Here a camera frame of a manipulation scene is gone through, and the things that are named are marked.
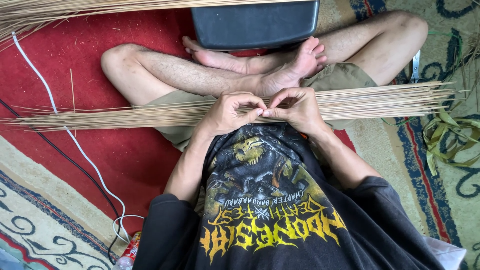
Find person's right hand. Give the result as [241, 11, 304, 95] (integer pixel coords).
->
[262, 87, 331, 138]

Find person's left hand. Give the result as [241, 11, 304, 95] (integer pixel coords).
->
[197, 91, 268, 140]

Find bundle of thin palm ribs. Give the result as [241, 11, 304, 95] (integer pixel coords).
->
[0, 80, 469, 133]

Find khaki shorts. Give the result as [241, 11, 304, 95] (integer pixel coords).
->
[144, 62, 378, 153]

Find person's left leg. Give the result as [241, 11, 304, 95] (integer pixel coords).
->
[100, 36, 328, 107]

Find person's leg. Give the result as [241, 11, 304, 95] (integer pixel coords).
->
[182, 10, 429, 86]
[100, 36, 328, 107]

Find black plastic stool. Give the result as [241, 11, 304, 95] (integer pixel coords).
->
[190, 0, 320, 52]

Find person's right leg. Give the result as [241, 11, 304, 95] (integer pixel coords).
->
[182, 10, 429, 86]

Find black printed t-shirt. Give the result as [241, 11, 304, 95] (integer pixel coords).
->
[133, 123, 447, 270]

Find red rug with patterned border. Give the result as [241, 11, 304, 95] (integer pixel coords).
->
[0, 0, 480, 270]

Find silver metal blade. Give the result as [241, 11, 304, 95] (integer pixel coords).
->
[409, 50, 421, 84]

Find green palm leaf strips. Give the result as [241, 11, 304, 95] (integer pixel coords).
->
[422, 109, 480, 177]

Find plastic bottle with red label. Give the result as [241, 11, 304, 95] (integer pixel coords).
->
[112, 230, 142, 270]

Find white cloth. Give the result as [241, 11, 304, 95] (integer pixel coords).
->
[423, 235, 468, 270]

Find heap of long palm ribs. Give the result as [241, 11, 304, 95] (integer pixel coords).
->
[0, 0, 301, 51]

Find white cable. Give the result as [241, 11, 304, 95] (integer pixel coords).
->
[11, 32, 145, 244]

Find black cable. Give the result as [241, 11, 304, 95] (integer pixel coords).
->
[0, 98, 122, 265]

